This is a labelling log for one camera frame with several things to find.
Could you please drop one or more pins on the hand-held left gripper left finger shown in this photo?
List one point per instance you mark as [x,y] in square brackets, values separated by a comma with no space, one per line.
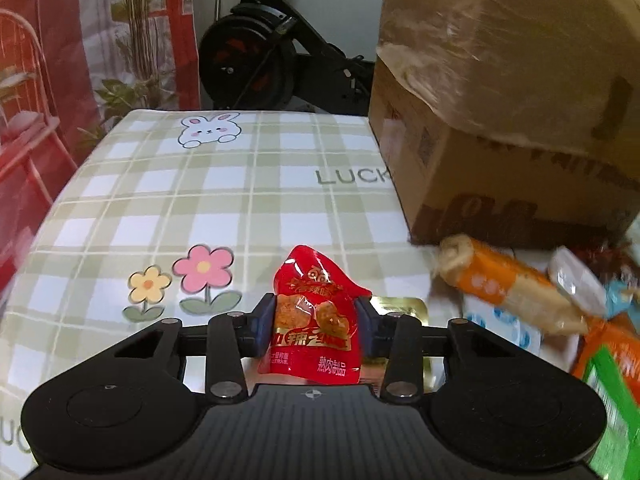
[264,327]

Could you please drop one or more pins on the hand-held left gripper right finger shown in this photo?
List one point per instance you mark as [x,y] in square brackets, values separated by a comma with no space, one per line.
[364,330]

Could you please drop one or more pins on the red snack packet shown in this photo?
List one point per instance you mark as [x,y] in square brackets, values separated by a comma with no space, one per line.
[310,330]

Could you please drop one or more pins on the blue and white snack packet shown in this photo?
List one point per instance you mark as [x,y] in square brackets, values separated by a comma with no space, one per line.
[500,325]

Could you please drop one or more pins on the clear cracker packet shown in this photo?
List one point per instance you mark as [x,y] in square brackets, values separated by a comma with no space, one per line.
[575,280]

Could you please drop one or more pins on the taped cardboard box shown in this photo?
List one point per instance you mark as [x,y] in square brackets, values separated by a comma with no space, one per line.
[500,85]

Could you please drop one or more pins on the gold foil snack packet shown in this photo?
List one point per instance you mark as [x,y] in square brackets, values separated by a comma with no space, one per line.
[400,305]

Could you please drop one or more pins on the green checked tablecloth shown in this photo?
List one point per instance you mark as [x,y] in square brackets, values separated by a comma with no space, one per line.
[225,200]

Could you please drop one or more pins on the orange cracker packet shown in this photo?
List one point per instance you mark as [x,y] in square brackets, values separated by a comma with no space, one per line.
[500,275]

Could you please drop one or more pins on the dark red wrapper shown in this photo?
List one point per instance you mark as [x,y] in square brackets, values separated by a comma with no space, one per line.
[600,256]

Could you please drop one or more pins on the orange and green snack packet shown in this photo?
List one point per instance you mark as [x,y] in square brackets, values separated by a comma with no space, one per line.
[612,360]

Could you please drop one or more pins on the teal snack packet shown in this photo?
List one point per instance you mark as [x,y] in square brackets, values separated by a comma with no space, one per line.
[622,295]

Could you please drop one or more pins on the black exercise bike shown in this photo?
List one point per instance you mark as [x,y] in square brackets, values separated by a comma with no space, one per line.
[240,55]

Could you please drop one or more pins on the red printed backdrop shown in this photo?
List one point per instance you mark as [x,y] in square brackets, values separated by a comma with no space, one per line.
[50,60]

